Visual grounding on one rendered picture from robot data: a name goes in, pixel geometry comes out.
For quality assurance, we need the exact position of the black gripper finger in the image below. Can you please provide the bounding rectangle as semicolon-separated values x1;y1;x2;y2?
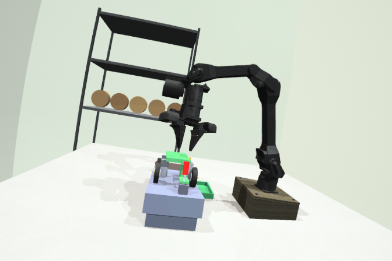
189;130;207;151
169;124;186;149

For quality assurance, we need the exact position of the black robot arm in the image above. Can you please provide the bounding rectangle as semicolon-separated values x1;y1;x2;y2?
162;63;285;194

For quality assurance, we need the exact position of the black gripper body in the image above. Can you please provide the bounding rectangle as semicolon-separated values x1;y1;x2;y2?
158;99;217;133

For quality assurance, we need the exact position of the red-headed metal pin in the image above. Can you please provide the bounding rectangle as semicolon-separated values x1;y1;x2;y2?
182;161;190;181

